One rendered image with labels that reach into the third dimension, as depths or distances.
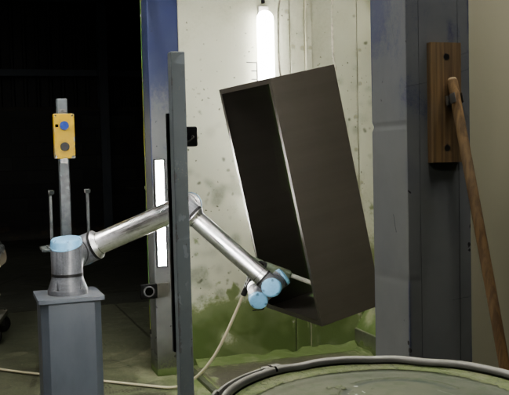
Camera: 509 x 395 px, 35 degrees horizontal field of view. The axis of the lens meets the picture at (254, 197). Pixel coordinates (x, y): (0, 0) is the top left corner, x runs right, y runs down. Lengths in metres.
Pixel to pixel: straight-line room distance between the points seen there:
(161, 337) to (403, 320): 2.92
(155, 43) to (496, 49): 2.75
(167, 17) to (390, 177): 2.93
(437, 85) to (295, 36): 3.07
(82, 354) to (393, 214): 2.22
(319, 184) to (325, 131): 0.25
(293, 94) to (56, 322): 1.53
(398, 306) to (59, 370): 2.21
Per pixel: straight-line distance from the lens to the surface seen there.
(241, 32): 4.91
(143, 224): 3.98
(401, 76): 2.02
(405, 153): 1.99
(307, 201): 3.79
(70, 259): 3.92
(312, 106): 3.82
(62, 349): 3.93
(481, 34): 2.34
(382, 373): 1.59
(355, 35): 5.21
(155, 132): 4.71
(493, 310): 1.94
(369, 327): 5.13
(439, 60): 2.02
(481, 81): 2.33
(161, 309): 4.79
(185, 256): 2.77
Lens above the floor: 1.28
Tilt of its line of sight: 3 degrees down
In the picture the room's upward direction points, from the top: 1 degrees counter-clockwise
